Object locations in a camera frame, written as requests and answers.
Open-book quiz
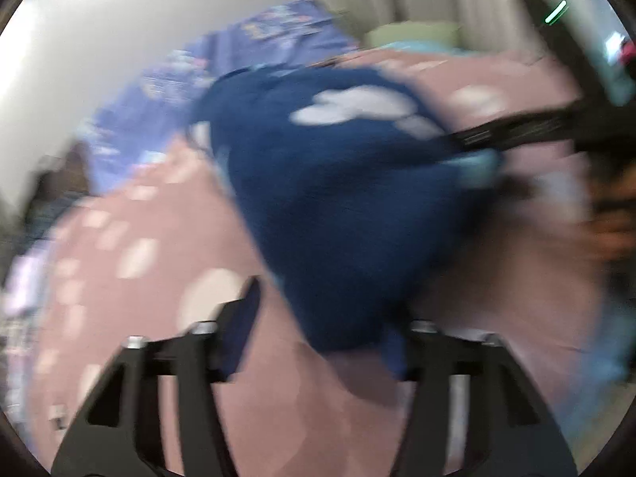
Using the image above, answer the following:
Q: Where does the purple tree print bed cover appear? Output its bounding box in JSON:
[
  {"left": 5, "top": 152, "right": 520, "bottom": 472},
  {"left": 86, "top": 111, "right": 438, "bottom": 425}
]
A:
[{"left": 74, "top": 0, "right": 359, "bottom": 198}]

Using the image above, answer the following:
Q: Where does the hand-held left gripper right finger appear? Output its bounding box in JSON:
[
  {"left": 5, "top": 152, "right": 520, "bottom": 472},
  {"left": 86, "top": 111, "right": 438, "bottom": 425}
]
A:
[{"left": 382, "top": 320, "right": 580, "bottom": 477}]

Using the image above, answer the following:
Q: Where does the green pillow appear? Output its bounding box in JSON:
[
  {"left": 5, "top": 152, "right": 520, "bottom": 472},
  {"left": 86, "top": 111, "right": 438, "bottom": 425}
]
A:
[{"left": 365, "top": 21, "right": 466, "bottom": 55}]

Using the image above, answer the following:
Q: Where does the person's right hand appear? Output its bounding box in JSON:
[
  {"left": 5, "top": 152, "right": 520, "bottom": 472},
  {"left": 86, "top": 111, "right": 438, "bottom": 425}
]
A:
[{"left": 590, "top": 190, "right": 636, "bottom": 261}]

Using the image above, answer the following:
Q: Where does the light blue cloth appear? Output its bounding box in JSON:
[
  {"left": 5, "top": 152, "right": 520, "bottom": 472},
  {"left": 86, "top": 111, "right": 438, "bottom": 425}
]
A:
[{"left": 566, "top": 303, "right": 629, "bottom": 438}]

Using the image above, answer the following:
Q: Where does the white cloth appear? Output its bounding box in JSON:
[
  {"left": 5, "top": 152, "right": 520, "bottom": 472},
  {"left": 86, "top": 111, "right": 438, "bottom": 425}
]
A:
[{"left": 0, "top": 252, "right": 47, "bottom": 320}]

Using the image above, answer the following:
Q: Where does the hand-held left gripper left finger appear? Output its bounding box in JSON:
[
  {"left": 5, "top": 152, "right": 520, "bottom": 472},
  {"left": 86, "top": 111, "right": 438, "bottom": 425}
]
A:
[{"left": 50, "top": 275, "right": 264, "bottom": 477}]

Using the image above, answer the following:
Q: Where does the pink bedsheet with white dots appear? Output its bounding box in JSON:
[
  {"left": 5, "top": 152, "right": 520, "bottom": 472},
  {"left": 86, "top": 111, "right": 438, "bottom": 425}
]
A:
[{"left": 9, "top": 50, "right": 619, "bottom": 477}]

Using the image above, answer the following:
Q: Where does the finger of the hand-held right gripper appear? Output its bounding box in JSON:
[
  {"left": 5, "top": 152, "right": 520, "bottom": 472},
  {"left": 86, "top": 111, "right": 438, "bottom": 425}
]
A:
[{"left": 444, "top": 103, "right": 591, "bottom": 155}]

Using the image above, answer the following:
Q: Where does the blue fleece garment with stars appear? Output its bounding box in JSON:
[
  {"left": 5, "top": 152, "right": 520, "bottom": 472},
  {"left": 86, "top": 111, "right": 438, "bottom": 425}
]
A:
[{"left": 191, "top": 66, "right": 504, "bottom": 359}]

